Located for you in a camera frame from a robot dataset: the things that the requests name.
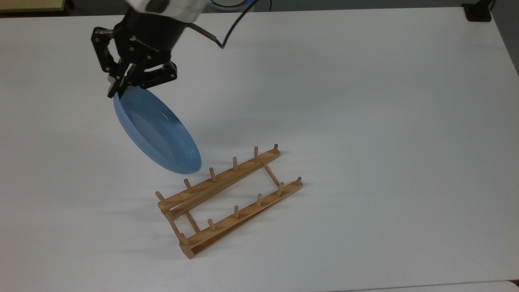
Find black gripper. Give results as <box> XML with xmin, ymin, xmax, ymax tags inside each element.
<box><xmin>91</xmin><ymin>9</ymin><xmax>191</xmax><ymax>99</ymax></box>

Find blue round plate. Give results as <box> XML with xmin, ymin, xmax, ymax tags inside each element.
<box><xmin>113</xmin><ymin>86</ymin><xmax>202</xmax><ymax>175</ymax></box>

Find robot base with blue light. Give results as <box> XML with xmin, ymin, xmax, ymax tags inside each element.
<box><xmin>209</xmin><ymin>0</ymin><xmax>258</xmax><ymax>11</ymax></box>

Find wooden peg plate rack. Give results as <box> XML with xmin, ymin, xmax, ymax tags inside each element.
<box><xmin>155</xmin><ymin>144</ymin><xmax>303</xmax><ymax>260</ymax></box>

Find yellow wooden board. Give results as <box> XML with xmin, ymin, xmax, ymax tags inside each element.
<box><xmin>0</xmin><ymin>0</ymin><xmax>66</xmax><ymax>13</ymax></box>

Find black table clamp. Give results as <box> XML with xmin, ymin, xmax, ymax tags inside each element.
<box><xmin>462</xmin><ymin>0</ymin><xmax>493</xmax><ymax>22</ymax></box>

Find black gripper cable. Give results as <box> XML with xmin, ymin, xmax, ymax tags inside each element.
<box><xmin>189</xmin><ymin>0</ymin><xmax>261</xmax><ymax>49</ymax></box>

